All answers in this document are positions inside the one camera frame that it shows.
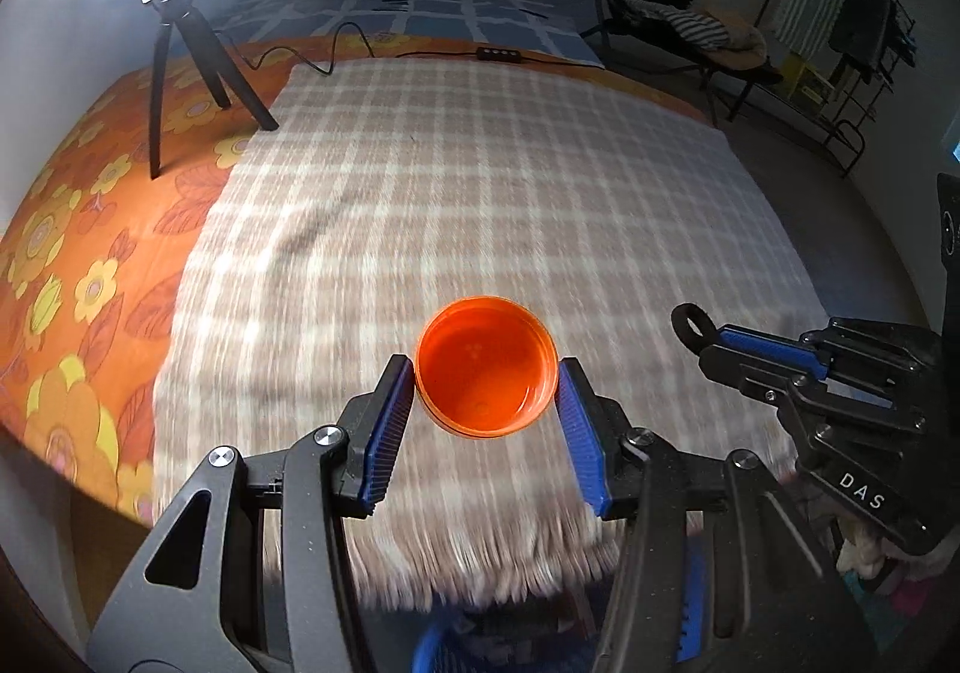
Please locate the black tripod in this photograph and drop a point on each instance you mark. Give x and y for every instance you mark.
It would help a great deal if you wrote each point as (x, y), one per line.
(218, 71)

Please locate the blue patterned quilt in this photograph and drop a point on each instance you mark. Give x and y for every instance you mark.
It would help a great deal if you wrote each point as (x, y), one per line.
(525, 25)

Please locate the orange plastic cap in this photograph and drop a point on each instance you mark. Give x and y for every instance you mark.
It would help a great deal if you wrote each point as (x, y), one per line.
(485, 367)

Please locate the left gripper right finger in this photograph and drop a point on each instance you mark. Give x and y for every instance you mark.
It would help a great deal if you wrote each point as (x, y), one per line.
(595, 428)

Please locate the black metal rack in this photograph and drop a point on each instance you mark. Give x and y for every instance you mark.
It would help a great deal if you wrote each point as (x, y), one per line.
(834, 61)

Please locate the black folding chair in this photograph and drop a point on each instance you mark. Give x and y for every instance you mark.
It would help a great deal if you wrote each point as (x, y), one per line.
(707, 41)

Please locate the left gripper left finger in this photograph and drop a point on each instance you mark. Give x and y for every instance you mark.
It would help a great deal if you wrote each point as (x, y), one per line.
(375, 423)

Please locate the plaid fringed blanket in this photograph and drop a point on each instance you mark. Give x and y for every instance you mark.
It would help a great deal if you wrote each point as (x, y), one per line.
(395, 186)

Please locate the plush toys pile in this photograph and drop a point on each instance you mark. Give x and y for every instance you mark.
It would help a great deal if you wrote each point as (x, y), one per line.
(889, 585)

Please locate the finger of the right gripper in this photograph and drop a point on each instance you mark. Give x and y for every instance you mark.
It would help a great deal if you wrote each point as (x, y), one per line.
(778, 379)
(775, 349)

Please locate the blue plastic trash basket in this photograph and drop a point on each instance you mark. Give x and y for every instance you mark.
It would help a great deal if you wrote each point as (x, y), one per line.
(544, 635)

